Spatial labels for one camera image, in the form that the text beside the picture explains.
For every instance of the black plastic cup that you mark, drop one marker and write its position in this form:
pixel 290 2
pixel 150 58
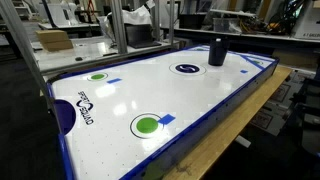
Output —
pixel 218 53

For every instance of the blue rimmed air hockey table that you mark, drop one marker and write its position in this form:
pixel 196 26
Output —
pixel 150 93

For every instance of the small blue tape piece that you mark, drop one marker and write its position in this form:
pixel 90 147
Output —
pixel 114 80
pixel 166 119
pixel 244 71

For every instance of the black laptop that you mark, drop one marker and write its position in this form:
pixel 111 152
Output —
pixel 140 35

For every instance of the black monitor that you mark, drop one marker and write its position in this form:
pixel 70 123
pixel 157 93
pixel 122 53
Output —
pixel 192 20

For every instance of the white cloth cover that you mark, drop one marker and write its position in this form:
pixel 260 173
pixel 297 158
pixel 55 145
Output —
pixel 135 16

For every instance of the white workbench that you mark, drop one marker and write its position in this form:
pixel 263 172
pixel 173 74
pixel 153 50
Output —
pixel 90 50

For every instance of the small black object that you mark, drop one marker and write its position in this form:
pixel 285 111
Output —
pixel 78 58

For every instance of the brown cardboard box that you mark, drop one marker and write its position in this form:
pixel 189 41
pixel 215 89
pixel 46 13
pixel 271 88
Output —
pixel 53 40

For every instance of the white machine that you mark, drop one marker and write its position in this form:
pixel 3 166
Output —
pixel 61 13

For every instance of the white printed box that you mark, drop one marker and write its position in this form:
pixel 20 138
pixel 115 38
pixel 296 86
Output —
pixel 308 23

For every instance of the thin aluminium frame post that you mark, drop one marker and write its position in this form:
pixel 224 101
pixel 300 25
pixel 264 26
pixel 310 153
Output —
pixel 171 20

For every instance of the thick aluminium frame post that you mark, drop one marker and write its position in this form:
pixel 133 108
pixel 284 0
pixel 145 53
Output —
pixel 119 30

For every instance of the slanted aluminium frame post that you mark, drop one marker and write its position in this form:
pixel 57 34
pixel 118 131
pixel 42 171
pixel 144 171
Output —
pixel 23 50

